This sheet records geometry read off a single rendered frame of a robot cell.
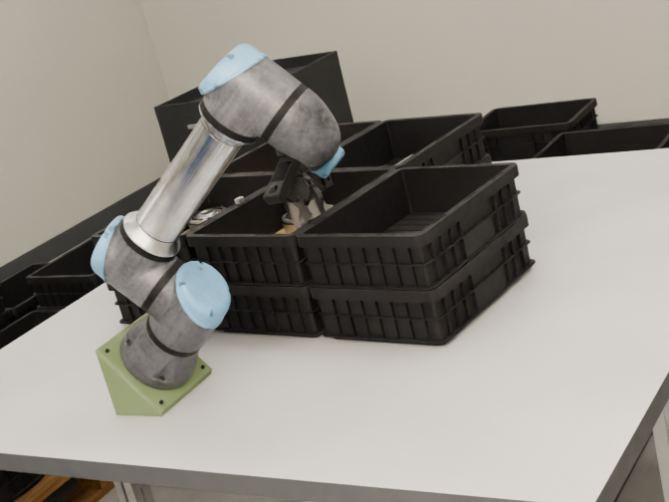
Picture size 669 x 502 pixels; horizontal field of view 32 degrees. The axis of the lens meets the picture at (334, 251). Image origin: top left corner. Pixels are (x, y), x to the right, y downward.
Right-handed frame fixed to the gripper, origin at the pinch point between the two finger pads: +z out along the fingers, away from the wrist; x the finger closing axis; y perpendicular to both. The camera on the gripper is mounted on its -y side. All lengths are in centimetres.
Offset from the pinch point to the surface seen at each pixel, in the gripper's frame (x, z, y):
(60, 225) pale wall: 340, 40, 183
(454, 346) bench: -40.7, 19.0, -16.9
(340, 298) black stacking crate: -19.5, 7.0, -19.4
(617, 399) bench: -79, 22, -30
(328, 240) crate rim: -21.1, -5.0, -19.4
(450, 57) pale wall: 165, 17, 315
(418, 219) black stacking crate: -17.2, 3.7, 14.5
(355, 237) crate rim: -27.9, -5.0, -19.3
